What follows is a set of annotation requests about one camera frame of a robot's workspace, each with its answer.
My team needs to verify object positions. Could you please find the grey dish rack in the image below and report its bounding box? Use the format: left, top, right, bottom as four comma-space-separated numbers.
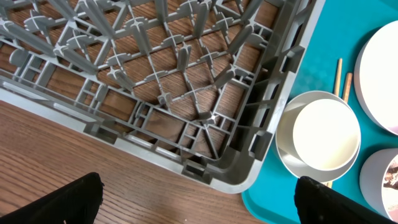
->
1, 1, 324, 194

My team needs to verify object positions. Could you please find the large white plate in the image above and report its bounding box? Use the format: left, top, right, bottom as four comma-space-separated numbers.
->
354, 21, 397, 135

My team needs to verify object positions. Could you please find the brown food scrap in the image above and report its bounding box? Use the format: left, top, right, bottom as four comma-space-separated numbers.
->
383, 162, 397, 190

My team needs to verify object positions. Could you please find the left wooden chopstick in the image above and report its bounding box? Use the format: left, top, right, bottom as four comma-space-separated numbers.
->
333, 58, 343, 97

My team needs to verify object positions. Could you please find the wooden chopstick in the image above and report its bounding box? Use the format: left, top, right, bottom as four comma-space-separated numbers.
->
333, 58, 343, 97
326, 72, 354, 189

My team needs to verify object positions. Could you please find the grey bowl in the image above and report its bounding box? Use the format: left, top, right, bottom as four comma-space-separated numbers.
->
275, 91, 361, 182

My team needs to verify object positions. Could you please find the right wooden chopstick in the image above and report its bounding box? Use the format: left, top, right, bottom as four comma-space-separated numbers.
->
326, 72, 354, 189

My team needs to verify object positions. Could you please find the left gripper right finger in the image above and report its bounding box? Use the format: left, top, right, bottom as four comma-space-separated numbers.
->
294, 176, 395, 224

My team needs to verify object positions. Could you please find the small white bowl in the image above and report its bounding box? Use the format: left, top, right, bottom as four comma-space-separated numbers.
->
359, 148, 397, 222

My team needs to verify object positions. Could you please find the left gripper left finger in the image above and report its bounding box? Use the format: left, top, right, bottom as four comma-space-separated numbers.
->
1, 172, 103, 224

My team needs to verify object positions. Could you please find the white cup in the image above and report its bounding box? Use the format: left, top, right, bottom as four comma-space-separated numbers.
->
292, 99, 361, 170

